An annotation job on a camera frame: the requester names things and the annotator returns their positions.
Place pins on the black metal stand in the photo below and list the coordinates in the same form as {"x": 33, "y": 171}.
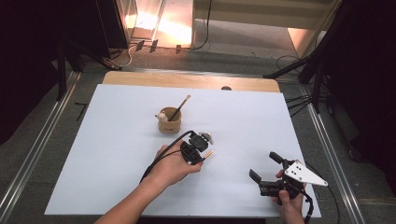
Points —
{"x": 62, "y": 71}
{"x": 311, "y": 59}

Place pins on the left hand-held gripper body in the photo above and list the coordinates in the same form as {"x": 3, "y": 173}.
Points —
{"x": 194, "y": 149}

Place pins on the white table cover board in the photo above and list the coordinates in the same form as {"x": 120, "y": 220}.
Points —
{"x": 124, "y": 140}

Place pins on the wooden table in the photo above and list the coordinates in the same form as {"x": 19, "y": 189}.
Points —
{"x": 186, "y": 81}

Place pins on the person's right hand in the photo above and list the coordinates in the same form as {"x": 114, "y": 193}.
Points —
{"x": 291, "y": 210}

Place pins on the aluminium floor rail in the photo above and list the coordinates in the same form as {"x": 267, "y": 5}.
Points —
{"x": 333, "y": 158}
{"x": 37, "y": 146}

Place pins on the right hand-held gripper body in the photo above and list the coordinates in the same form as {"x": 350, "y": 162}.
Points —
{"x": 295, "y": 177}

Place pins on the tan paper pouch holder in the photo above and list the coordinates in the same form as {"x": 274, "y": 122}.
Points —
{"x": 169, "y": 127}

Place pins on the person's left hand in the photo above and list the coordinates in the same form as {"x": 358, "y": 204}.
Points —
{"x": 169, "y": 168}

